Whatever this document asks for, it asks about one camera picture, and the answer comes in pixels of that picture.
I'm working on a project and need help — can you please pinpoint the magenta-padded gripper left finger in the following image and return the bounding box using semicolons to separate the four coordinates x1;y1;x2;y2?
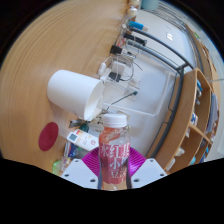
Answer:
60;148;101;190

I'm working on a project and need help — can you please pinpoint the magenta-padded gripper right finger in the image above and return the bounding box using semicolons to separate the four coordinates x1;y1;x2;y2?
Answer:
128;147;168;189

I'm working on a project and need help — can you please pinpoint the pink-labelled clear drink bottle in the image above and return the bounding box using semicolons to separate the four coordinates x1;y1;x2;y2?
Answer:
98;113;132;191

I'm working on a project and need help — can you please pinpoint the translucent blue spray bottle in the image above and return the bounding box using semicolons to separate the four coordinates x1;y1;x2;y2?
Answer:
64;142;88;159

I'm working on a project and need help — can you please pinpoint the green sponge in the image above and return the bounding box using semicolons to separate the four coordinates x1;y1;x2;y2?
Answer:
52;159;63;176

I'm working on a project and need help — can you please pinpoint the flat round red coaster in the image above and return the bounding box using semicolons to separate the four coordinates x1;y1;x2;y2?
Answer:
37;121;60;152

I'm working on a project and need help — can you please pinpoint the brown tree figurine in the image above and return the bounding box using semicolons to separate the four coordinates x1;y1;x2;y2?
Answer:
69;119;90;133

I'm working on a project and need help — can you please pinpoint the wooden shelf unit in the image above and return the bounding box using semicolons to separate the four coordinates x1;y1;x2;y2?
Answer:
154;68;221;174

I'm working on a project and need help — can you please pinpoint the white cup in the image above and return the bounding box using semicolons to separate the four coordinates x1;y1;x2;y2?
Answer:
46;69;105;122

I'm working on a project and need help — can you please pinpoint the small black charger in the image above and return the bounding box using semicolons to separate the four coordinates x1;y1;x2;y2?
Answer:
109;44;123;55

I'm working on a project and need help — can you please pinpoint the black slim device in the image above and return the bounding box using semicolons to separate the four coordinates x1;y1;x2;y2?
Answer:
123;33;147;46

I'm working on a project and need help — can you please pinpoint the small blue bottle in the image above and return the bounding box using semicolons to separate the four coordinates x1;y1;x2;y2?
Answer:
128;20;145;30

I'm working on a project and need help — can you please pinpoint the teal pillow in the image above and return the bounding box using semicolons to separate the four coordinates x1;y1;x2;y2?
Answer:
140;0;160;11

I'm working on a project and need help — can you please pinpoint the black metal desk frame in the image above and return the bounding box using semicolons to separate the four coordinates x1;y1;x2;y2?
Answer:
128;28;198;158

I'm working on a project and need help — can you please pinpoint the black cable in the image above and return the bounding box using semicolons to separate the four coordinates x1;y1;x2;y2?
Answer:
109;91;138;106

